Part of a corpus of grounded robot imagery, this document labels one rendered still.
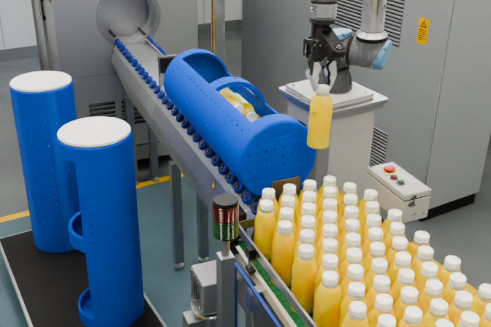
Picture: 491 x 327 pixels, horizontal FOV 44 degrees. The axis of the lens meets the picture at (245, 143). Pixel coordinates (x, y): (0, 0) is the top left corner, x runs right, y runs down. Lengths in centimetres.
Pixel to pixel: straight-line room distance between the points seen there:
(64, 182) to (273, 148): 140
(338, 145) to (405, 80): 134
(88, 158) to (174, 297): 110
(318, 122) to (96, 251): 113
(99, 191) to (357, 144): 102
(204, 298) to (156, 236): 177
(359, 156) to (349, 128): 15
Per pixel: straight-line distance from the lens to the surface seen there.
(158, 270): 337
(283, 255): 172
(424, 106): 361
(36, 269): 325
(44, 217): 323
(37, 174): 311
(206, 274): 190
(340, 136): 241
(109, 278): 263
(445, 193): 394
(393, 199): 194
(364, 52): 233
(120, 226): 251
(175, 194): 312
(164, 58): 314
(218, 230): 150
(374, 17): 229
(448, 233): 386
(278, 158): 203
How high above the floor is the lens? 201
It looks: 25 degrees down
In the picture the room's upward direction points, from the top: 1 degrees clockwise
